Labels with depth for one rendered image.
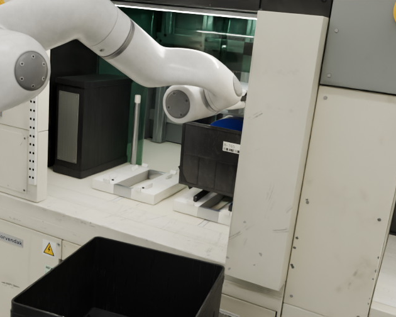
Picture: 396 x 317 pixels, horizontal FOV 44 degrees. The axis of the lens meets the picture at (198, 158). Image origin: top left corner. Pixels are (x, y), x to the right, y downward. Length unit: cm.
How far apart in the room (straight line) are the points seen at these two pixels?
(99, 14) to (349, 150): 51
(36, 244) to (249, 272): 62
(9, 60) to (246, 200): 51
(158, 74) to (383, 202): 49
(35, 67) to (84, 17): 16
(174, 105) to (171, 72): 10
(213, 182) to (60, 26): 63
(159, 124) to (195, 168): 77
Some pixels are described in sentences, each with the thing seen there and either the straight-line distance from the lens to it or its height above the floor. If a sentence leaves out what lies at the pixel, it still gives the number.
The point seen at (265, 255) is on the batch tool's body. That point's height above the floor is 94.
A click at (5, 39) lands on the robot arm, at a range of 76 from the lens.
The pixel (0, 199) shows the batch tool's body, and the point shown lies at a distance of 145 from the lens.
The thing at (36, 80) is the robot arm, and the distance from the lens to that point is 76.
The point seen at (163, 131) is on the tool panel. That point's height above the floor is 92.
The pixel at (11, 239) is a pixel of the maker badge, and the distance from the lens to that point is 146.
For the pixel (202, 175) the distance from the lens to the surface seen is 131.
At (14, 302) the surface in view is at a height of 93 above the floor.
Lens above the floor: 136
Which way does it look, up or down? 15 degrees down
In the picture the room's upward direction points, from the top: 6 degrees clockwise
